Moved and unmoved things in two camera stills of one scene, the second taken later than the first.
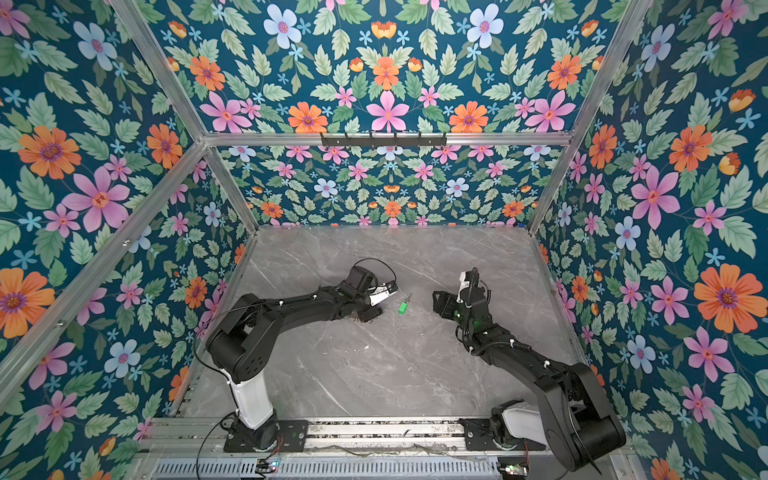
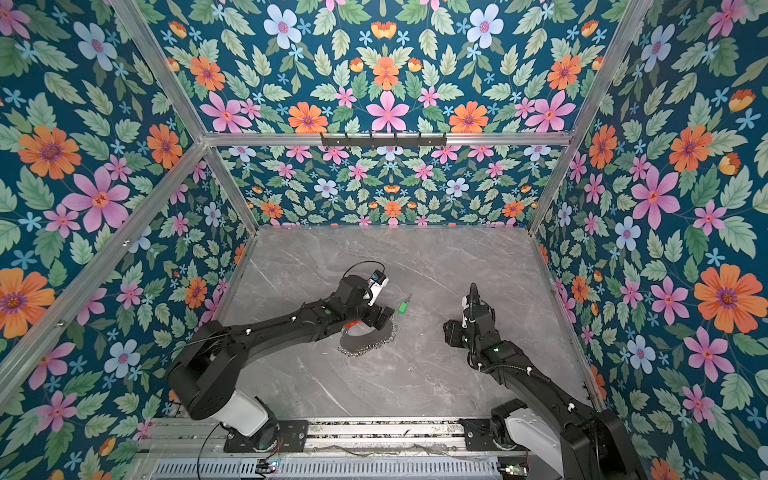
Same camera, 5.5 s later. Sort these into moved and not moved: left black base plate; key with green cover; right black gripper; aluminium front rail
Moved: right black gripper
Not moved: left black base plate; key with green cover; aluminium front rail
